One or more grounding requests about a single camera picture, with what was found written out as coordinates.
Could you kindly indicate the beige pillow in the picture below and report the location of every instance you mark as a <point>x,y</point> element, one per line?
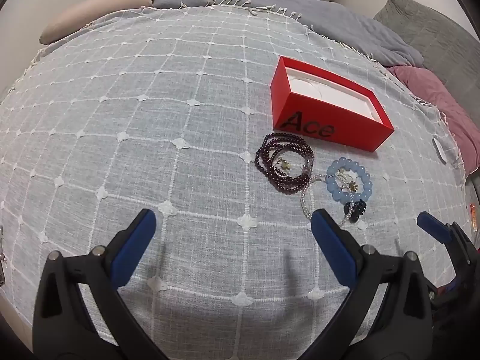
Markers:
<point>105,11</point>

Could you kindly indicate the grey blanket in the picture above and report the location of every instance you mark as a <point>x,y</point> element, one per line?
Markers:
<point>337,18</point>

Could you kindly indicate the pearl hoop earring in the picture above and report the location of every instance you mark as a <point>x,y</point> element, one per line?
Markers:
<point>347,182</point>

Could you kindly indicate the small white tag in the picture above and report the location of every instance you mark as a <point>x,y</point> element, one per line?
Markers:
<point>439,150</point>

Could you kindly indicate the small orange object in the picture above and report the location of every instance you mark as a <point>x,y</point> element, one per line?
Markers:
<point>473,216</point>

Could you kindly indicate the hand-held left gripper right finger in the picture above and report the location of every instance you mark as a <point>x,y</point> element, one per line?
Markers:
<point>333,247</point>

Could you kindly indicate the red cardboard box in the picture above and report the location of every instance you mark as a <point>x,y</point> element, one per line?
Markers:
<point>330,118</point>

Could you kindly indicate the white checked blanket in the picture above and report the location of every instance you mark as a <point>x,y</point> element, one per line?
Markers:
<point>150,120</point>

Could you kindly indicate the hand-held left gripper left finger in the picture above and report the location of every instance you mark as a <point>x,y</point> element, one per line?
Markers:
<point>137,247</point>

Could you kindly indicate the pink pillow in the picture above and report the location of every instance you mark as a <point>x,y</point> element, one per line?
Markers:
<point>442,97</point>

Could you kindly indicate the silver bead hoop earring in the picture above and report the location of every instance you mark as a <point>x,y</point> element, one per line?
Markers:
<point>284,165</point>

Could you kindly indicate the grey-green quilt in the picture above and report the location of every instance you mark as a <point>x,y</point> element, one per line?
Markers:
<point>435,33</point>

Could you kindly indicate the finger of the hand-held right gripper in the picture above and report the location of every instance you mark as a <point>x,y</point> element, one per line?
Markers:
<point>435,228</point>

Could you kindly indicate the black flower hair clip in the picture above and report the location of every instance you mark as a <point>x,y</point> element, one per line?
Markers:
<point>357,210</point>

